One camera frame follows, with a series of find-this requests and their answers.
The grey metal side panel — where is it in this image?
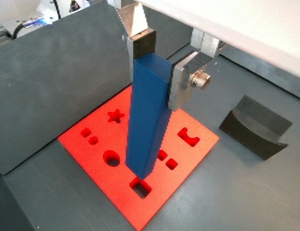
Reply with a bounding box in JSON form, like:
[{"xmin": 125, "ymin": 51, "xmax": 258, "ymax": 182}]
[{"xmin": 0, "ymin": 1, "xmax": 131, "ymax": 175}]

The dark grey curved block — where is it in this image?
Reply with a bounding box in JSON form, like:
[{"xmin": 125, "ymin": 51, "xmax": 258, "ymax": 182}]
[{"xmin": 220, "ymin": 96, "xmax": 294, "ymax": 161}]

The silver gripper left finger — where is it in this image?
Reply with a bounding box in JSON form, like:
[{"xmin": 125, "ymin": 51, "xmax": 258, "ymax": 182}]
[{"xmin": 115, "ymin": 1, "xmax": 157, "ymax": 76}]

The blue rectangular bar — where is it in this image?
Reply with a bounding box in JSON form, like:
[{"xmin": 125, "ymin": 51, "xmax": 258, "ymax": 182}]
[{"xmin": 127, "ymin": 53, "xmax": 172, "ymax": 179}]

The white machine frame with cable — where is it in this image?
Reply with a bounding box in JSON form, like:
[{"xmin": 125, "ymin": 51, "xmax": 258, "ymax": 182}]
[{"xmin": 0, "ymin": 0, "xmax": 93, "ymax": 44}]

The red shape sorter board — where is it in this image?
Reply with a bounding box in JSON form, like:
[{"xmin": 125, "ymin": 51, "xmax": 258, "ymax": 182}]
[{"xmin": 60, "ymin": 88, "xmax": 219, "ymax": 231}]

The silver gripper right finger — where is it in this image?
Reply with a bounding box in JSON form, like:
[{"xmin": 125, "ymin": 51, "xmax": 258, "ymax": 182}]
[{"xmin": 169, "ymin": 29, "xmax": 228, "ymax": 111}]

